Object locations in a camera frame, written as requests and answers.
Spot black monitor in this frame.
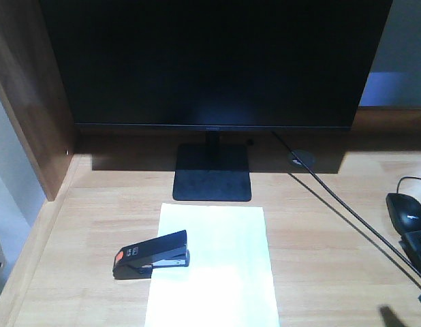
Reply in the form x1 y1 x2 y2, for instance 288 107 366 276
40 1 392 202

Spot black keyboard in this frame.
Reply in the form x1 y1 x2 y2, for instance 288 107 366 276
399 230 421 303

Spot small black dongle with cable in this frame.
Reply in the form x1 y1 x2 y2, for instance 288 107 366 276
386 176 421 236

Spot white paper sheets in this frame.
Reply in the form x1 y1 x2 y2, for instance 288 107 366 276
145 204 279 326

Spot black monitor cable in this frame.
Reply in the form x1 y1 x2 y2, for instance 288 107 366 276
271 131 421 287

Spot black stapler with orange button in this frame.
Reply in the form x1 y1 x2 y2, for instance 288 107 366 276
112 230 190 280

